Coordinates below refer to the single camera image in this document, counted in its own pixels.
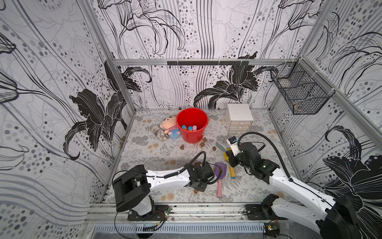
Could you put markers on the green cleaning brush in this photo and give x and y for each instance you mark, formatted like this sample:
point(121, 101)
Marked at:
point(221, 147)

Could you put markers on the black wire wall basket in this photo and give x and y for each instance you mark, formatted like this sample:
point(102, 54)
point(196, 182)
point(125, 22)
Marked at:
point(300, 88)

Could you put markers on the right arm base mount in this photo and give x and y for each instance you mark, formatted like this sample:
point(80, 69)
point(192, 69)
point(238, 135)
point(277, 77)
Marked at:
point(256, 212)

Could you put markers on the red plastic bucket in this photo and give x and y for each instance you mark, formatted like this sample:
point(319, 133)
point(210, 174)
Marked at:
point(191, 117)

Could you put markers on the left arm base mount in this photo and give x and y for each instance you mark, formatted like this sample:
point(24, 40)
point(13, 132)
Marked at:
point(157, 214)

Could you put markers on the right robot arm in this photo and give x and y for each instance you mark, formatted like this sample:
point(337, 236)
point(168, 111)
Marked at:
point(330, 217)

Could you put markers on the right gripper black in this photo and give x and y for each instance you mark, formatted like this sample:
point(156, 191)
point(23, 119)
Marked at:
point(234, 160)

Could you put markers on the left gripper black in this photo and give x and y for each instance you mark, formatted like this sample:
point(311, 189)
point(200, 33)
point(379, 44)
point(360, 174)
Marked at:
point(202, 187)

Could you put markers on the plush doll toy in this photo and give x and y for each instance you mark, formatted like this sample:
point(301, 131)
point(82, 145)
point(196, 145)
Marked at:
point(167, 129)

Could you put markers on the white mini drawer cabinet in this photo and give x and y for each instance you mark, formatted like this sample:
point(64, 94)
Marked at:
point(238, 118)

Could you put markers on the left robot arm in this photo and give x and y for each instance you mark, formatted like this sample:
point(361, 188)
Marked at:
point(133, 187)

